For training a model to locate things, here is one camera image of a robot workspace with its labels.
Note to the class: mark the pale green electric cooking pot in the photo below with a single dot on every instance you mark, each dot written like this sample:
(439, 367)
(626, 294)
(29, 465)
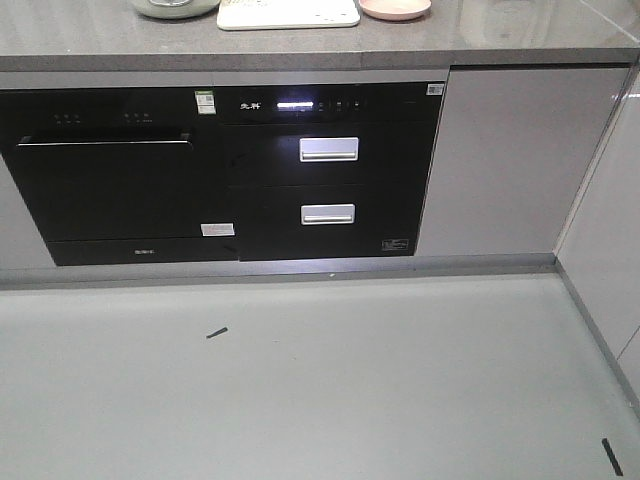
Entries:
(174, 9)

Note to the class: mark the black built-in dishwasher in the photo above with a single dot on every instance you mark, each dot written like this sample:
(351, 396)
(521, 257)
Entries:
(121, 175)

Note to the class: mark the grey cabinet door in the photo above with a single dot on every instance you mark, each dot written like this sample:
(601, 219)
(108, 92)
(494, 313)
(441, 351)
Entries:
(512, 150)

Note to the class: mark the black floor strip right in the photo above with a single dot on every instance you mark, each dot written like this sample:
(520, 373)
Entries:
(618, 471)

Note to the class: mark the pink round plate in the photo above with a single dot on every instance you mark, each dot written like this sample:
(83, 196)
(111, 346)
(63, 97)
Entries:
(395, 10)

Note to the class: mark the black two-drawer disinfection cabinet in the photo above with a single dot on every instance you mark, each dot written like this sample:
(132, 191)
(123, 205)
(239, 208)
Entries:
(328, 171)

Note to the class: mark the grey side cabinet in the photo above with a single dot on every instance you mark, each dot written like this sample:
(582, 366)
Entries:
(599, 253)

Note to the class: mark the small black floor strip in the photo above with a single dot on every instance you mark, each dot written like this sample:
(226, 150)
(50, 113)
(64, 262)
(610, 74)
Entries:
(217, 333)

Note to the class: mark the cream bear serving tray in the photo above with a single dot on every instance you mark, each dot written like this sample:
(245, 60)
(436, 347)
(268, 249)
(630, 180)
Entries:
(267, 15)

